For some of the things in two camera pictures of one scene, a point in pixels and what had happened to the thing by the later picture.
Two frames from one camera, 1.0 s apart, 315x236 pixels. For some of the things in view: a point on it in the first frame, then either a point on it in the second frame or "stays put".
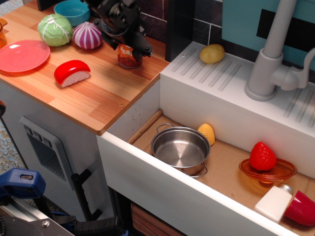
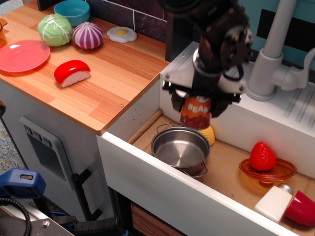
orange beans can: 125,57 to 196,112
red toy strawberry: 262,158 stays put
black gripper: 120,22 to 225,46
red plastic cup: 301,209 stays put
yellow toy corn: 208,130 stays put
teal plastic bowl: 78,12 stays put
